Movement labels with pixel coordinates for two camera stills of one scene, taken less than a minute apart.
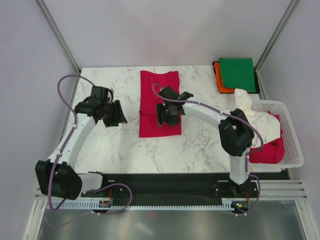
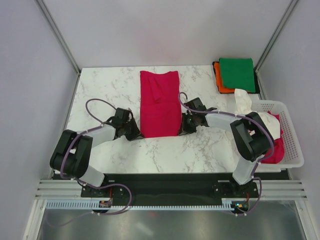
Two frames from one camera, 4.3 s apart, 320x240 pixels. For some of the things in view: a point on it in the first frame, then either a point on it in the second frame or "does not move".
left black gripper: [118, 117] -> [136, 134]
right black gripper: [160, 109] -> [184, 129]
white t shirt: [268, 124] does not move
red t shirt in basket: [272, 152] does not move
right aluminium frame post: [293, 4] does not move
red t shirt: [149, 99] does not move
